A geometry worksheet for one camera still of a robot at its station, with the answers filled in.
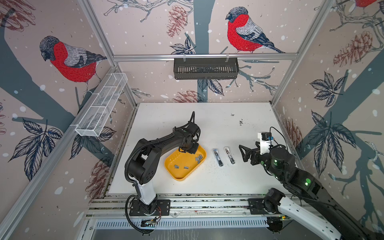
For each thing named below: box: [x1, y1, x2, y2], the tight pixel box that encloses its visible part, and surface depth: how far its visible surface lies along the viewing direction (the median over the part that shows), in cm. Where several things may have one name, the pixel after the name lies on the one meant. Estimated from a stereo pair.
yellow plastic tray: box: [164, 144, 208, 182], surface depth 90 cm
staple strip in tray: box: [195, 154, 203, 164], surface depth 92 cm
